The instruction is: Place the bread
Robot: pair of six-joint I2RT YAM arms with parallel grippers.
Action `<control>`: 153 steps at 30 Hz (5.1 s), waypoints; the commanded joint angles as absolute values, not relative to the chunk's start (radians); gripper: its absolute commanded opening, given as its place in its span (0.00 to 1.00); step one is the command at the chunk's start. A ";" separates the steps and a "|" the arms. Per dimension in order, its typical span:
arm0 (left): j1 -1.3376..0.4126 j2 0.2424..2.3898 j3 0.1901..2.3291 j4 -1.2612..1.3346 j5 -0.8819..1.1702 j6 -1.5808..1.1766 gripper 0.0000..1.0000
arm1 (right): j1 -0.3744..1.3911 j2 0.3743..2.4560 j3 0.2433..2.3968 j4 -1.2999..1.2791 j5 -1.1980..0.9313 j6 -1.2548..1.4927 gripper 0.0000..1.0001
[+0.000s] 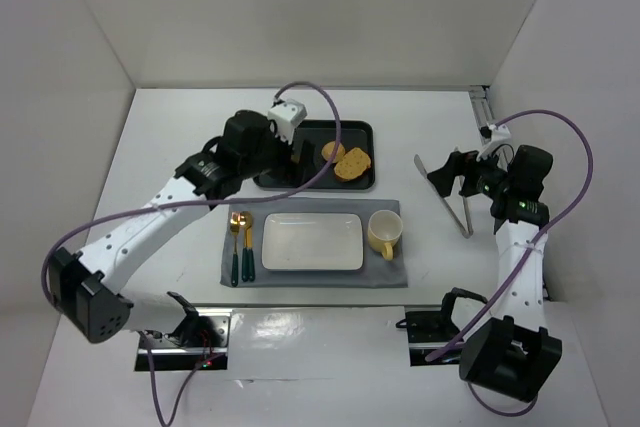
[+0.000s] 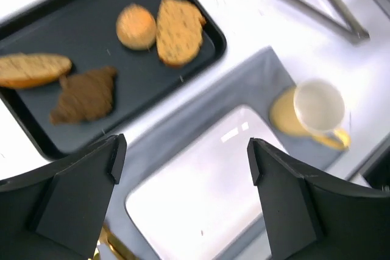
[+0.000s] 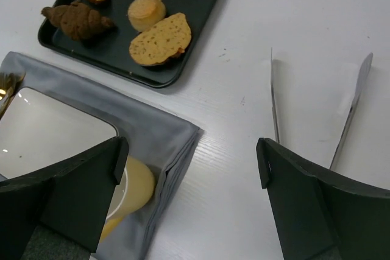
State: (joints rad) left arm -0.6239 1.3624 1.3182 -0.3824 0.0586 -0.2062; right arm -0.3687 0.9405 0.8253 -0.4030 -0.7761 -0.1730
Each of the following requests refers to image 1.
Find bread slice with seeds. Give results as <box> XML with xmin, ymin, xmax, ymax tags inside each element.
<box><xmin>334</xmin><ymin>147</ymin><xmax>372</xmax><ymax>182</ymax></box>

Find metal food tongs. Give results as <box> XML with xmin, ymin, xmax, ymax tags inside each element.
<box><xmin>413</xmin><ymin>154</ymin><xmax>475</xmax><ymax>239</ymax></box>

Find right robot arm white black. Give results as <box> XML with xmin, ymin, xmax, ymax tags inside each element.
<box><xmin>426</xmin><ymin>145</ymin><xmax>562</xmax><ymax>402</ymax></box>

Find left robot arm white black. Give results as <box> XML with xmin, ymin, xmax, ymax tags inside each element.
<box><xmin>46</xmin><ymin>101</ymin><xmax>307</xmax><ymax>344</ymax></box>

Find round yellow bread bun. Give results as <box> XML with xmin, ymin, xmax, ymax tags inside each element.
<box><xmin>321</xmin><ymin>141</ymin><xmax>346</xmax><ymax>164</ymax></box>

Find black baking tray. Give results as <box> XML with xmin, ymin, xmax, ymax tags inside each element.
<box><xmin>252</xmin><ymin>119</ymin><xmax>377</xmax><ymax>194</ymax></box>

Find yellow ceramic mug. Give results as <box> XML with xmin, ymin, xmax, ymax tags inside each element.
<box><xmin>367</xmin><ymin>210</ymin><xmax>403</xmax><ymax>261</ymax></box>

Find white rectangular plate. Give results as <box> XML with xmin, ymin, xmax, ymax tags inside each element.
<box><xmin>261</xmin><ymin>213</ymin><xmax>364</xmax><ymax>272</ymax></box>

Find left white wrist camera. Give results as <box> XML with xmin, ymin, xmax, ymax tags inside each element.
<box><xmin>267</xmin><ymin>100</ymin><xmax>307</xmax><ymax>145</ymax></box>

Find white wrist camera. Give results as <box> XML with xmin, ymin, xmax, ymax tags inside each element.
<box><xmin>476</xmin><ymin>124</ymin><xmax>511</xmax><ymax>161</ymax></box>
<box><xmin>267</xmin><ymin>100</ymin><xmax>307</xmax><ymax>145</ymax></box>

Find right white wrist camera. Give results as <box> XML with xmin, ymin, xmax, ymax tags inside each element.
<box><xmin>476</xmin><ymin>124</ymin><xmax>511</xmax><ymax>161</ymax></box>

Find gold fork green handle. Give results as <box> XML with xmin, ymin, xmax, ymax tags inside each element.
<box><xmin>229</xmin><ymin>212</ymin><xmax>242</xmax><ymax>287</ymax></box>

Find aluminium rail frame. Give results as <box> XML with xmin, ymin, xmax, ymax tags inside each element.
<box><xmin>469</xmin><ymin>86</ymin><xmax>495</xmax><ymax>129</ymax></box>

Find gold spoon green handle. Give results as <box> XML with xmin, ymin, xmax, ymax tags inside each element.
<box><xmin>240</xmin><ymin>211</ymin><xmax>255</xmax><ymax>282</ymax></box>

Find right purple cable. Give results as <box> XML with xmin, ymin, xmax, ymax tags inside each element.
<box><xmin>425</xmin><ymin>108</ymin><xmax>594</xmax><ymax>417</ymax></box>

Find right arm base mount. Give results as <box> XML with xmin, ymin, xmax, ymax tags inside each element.
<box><xmin>395</xmin><ymin>288</ymin><xmax>487</xmax><ymax>367</ymax></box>

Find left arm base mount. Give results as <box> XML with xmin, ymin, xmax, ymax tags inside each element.
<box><xmin>134</xmin><ymin>291</ymin><xmax>231</xmax><ymax>372</ymax></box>

